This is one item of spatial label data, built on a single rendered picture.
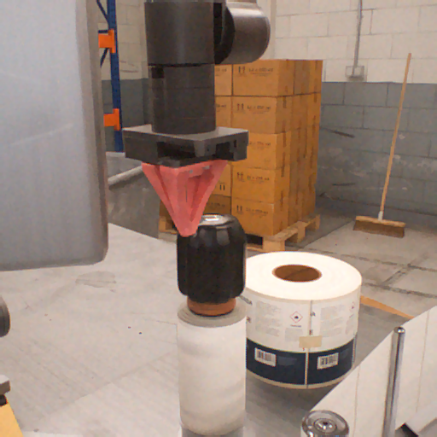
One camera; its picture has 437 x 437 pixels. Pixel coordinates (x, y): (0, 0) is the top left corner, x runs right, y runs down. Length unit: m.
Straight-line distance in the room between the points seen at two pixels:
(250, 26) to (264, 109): 3.20
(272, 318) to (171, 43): 0.46
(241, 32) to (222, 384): 0.39
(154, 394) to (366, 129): 4.32
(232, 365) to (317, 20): 4.68
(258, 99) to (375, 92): 1.49
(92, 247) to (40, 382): 0.82
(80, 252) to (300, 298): 0.62
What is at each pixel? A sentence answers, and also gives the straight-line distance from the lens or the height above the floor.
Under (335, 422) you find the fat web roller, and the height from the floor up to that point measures 1.07.
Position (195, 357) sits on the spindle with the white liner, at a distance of 0.62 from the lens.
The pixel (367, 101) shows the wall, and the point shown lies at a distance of 4.93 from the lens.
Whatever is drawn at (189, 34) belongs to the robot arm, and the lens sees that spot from 0.44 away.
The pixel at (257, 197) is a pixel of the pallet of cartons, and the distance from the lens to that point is 3.81.
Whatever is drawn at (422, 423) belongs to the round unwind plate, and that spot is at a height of 0.89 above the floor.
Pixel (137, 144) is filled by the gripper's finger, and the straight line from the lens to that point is 0.47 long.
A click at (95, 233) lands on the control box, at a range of 0.15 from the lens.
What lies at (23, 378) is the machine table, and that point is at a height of 0.83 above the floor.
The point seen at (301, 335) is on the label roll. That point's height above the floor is 0.97.
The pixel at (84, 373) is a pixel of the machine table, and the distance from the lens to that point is 0.97.
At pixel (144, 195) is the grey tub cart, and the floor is 0.60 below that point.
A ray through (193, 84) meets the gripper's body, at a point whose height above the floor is 1.33.
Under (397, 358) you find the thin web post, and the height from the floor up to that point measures 1.03.
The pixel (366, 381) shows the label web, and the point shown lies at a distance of 0.58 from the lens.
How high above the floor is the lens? 1.34
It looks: 17 degrees down
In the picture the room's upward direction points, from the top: straight up
